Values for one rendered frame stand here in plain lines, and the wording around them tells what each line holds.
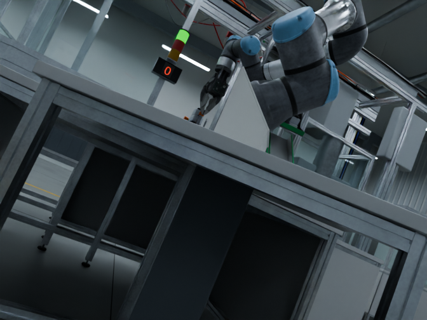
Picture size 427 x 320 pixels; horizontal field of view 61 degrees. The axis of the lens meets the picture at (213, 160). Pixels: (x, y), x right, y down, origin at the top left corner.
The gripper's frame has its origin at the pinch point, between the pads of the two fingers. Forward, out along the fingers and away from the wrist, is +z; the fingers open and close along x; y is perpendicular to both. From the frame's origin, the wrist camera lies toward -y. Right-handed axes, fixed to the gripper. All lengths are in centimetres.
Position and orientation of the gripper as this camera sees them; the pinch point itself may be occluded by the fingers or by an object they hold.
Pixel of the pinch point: (203, 112)
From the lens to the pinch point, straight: 155.6
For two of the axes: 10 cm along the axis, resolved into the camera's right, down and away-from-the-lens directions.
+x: 8.4, 4.1, 3.4
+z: -4.0, 9.1, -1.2
